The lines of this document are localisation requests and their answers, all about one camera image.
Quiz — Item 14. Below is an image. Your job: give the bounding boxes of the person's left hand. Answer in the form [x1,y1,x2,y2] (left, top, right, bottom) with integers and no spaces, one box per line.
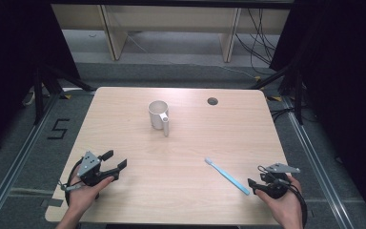
[68,174,115,218]

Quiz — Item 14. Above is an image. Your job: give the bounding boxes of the light blue toothbrush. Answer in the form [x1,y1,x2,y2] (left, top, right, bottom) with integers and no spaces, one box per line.
[204,156,251,197]

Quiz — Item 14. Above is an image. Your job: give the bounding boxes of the black metal stand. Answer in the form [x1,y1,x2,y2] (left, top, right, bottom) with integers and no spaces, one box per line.
[250,65,305,126]
[32,63,97,126]

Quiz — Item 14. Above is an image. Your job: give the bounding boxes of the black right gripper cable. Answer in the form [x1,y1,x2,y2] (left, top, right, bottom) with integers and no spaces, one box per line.
[256,164,309,229]

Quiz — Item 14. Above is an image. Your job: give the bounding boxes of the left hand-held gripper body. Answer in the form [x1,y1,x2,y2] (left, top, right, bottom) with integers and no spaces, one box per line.
[76,151,120,187]

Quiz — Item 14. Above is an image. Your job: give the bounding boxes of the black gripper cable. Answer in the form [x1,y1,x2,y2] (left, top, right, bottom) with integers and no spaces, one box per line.
[256,164,309,229]
[64,157,85,208]

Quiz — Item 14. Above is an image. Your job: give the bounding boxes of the person's right hand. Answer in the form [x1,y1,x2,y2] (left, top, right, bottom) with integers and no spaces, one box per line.
[254,175,303,224]

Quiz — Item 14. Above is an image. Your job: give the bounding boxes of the black curtain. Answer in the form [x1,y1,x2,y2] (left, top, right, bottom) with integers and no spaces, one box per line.
[0,0,81,160]
[269,0,366,220]

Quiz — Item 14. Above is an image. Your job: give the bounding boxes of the black hanging cables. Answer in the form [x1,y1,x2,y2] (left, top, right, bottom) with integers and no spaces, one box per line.
[234,8,282,76]

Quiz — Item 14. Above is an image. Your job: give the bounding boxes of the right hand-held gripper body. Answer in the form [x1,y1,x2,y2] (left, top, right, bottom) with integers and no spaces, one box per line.
[254,162,301,200]

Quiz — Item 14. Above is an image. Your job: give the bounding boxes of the white coiled cable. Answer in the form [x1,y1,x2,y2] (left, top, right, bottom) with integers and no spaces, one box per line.
[21,90,36,108]

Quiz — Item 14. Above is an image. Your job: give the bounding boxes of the aluminium floor rail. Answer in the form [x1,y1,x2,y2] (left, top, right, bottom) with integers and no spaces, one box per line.
[281,94,356,229]
[0,93,61,229]

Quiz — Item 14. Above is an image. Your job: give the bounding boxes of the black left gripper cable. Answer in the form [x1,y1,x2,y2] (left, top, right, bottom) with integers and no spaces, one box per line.
[64,157,85,208]

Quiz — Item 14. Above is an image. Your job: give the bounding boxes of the white cup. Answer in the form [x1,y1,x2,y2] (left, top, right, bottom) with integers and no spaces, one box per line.
[148,99,171,137]

